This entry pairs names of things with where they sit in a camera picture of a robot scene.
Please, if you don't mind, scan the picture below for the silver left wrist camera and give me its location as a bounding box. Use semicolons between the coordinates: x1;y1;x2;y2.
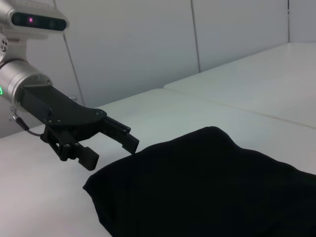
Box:
0;0;70;62

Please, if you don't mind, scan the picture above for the left arm cable with connector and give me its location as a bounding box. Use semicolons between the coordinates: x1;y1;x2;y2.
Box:
8;105;48;137

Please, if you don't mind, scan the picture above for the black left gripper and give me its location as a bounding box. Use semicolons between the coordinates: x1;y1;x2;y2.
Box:
19;84;140;171

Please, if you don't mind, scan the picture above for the black t-shirt with white print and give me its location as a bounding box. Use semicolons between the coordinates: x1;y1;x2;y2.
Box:
82;125;316;237

